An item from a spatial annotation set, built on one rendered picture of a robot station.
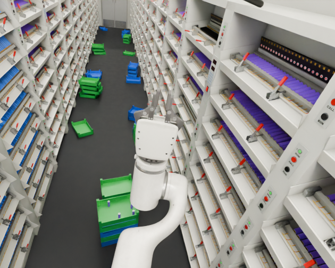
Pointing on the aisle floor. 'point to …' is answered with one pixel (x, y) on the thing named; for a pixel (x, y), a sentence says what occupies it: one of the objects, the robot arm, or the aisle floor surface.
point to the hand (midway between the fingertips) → (162, 98)
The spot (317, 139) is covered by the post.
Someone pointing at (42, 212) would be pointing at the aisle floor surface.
